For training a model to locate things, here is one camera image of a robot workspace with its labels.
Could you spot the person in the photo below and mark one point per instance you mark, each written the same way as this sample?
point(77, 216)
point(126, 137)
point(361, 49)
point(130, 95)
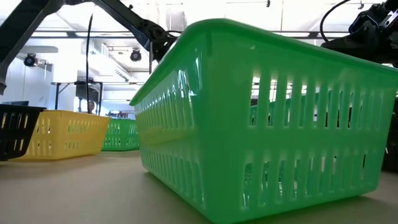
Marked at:
point(91, 107)

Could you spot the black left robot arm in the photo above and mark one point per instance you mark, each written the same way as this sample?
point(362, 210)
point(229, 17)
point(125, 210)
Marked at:
point(130, 17)

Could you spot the yellow plastic basket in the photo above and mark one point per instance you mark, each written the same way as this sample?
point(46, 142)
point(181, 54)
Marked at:
point(71, 137)

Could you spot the black plastic basket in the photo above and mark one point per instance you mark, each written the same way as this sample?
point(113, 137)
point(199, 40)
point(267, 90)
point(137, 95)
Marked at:
point(7, 133)
point(392, 133)

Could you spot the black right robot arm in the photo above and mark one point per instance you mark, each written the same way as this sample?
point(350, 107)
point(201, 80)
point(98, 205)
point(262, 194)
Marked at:
point(392, 4)

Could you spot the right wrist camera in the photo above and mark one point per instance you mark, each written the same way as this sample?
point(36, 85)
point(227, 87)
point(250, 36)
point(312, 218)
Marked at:
point(362, 23)

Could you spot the black round ceiling lamp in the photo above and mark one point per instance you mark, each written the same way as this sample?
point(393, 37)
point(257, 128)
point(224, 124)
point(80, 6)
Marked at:
point(136, 56)
point(29, 60)

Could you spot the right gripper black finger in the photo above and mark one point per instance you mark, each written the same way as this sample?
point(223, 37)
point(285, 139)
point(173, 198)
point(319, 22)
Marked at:
point(340, 44)

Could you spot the black frame background table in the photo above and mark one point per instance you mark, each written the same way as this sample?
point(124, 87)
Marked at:
point(88, 90)

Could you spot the brown table mat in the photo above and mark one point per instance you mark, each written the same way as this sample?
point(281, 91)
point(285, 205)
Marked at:
point(77, 193)

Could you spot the green plastic basket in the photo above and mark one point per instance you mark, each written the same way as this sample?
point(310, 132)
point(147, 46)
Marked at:
point(121, 137)
point(217, 124)

